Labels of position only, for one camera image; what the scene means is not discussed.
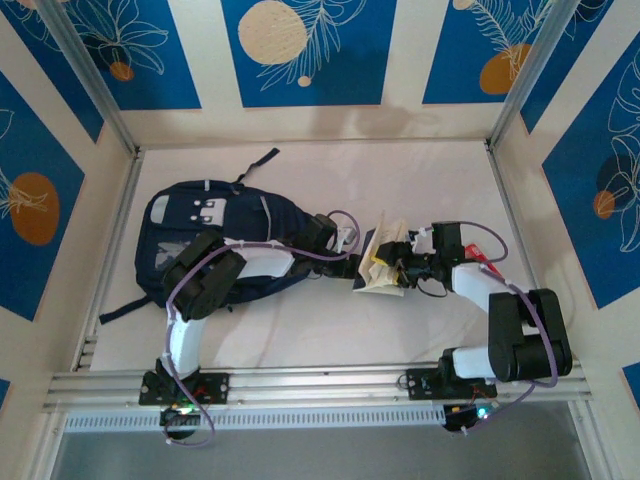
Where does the black controller board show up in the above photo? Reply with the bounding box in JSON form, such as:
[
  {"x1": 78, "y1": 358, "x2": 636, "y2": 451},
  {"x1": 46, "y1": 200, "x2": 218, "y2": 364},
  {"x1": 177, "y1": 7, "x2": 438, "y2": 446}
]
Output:
[
  {"x1": 442, "y1": 402, "x2": 501, "y2": 435},
  {"x1": 159, "y1": 405, "x2": 202, "y2": 442}
]

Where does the aluminium side rail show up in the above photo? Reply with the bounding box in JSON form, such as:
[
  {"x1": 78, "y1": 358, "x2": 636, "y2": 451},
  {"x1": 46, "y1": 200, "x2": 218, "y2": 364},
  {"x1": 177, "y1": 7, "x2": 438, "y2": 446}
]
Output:
[
  {"x1": 73, "y1": 148, "x2": 145, "y2": 372},
  {"x1": 484, "y1": 141, "x2": 564, "y2": 362}
]

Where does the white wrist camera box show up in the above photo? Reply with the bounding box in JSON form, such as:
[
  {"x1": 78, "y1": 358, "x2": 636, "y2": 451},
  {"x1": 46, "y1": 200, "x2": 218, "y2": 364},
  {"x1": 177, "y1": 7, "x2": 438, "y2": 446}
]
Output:
[
  {"x1": 407, "y1": 227, "x2": 436, "y2": 254},
  {"x1": 334, "y1": 225, "x2": 359, "y2": 251}
]

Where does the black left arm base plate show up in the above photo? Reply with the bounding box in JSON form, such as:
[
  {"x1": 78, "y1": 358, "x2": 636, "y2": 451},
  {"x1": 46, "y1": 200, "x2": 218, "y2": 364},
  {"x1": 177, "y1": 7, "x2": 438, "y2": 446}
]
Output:
[{"x1": 138, "y1": 372, "x2": 230, "y2": 407}]

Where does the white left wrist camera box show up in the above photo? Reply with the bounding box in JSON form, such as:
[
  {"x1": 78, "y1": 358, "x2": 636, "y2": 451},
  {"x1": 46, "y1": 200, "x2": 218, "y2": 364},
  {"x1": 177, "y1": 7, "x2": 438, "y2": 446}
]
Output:
[{"x1": 334, "y1": 225, "x2": 359, "y2": 251}]

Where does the navy book yellow label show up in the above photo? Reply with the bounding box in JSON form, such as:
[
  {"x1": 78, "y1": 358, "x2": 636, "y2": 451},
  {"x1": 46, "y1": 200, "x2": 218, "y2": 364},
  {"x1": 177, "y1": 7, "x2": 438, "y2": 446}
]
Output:
[{"x1": 352, "y1": 209, "x2": 409, "y2": 300}]

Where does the white slotted cable duct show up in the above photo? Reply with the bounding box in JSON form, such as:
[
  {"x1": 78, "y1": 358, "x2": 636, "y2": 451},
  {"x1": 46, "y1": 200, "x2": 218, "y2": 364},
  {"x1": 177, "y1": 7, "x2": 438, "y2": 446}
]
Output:
[{"x1": 63, "y1": 405, "x2": 446, "y2": 434}]

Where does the red packet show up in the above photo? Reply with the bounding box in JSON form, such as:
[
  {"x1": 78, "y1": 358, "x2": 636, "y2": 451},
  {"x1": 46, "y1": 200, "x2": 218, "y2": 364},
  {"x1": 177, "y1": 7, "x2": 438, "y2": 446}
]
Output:
[{"x1": 463, "y1": 243, "x2": 504, "y2": 279}]

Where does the long aluminium mounting rail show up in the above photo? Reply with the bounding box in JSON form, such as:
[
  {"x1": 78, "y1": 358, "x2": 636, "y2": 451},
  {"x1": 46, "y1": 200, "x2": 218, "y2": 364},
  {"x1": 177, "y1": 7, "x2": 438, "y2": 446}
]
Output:
[{"x1": 42, "y1": 359, "x2": 594, "y2": 412}]

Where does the navy blue backpack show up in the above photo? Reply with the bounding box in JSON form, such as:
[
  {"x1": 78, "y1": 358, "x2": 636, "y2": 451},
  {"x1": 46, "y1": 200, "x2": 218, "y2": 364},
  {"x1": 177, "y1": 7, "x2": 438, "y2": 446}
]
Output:
[{"x1": 98, "y1": 147, "x2": 361, "y2": 326}]

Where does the grey metal panel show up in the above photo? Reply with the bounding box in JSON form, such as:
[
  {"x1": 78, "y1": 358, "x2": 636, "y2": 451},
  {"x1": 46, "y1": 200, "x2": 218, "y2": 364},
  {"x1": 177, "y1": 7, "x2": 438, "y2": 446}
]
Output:
[{"x1": 49, "y1": 402, "x2": 609, "y2": 480}]

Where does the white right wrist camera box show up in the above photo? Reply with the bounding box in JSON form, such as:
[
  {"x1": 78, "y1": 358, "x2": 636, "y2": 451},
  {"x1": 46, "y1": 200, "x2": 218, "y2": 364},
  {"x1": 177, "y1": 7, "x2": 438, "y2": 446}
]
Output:
[{"x1": 407, "y1": 227, "x2": 436, "y2": 254}]

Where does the aluminium frame post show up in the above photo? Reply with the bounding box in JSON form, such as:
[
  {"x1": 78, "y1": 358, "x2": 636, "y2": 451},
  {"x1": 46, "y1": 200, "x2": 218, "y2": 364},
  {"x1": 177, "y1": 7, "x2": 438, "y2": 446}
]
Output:
[
  {"x1": 37, "y1": 0, "x2": 141, "y2": 156},
  {"x1": 27, "y1": 410, "x2": 69, "y2": 480},
  {"x1": 567, "y1": 399, "x2": 614, "y2": 480},
  {"x1": 487, "y1": 0, "x2": 574, "y2": 151}
]

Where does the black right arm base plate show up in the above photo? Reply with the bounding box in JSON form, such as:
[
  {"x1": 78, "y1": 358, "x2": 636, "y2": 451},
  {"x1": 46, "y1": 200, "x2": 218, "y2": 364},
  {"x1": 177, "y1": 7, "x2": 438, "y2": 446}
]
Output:
[{"x1": 405, "y1": 367, "x2": 499, "y2": 401}]

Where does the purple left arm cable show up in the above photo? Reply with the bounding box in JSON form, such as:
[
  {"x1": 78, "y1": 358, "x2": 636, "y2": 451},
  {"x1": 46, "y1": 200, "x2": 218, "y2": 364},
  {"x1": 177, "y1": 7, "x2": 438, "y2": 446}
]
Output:
[{"x1": 162, "y1": 209, "x2": 361, "y2": 449}]

